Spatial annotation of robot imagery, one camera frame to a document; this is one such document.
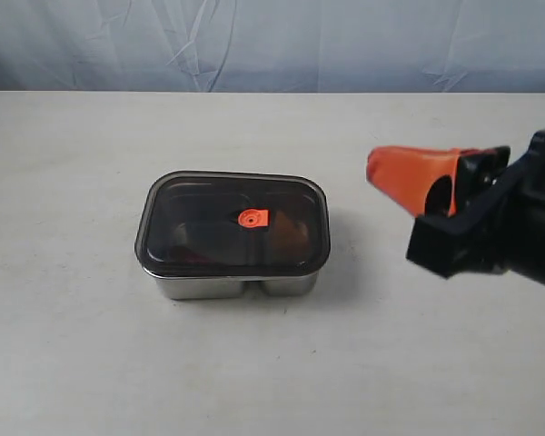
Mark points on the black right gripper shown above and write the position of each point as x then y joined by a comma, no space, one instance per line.
502,229

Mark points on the yellow toy cheese wedge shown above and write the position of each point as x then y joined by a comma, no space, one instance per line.
289,240

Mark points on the dark transparent box lid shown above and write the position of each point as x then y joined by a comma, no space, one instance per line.
229,217

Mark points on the red toy sausage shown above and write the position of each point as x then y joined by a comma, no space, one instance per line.
183,255

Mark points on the stainless steel lunch box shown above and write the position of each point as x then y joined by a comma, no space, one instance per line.
226,287

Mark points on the blue-grey backdrop cloth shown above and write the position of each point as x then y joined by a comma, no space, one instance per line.
273,46

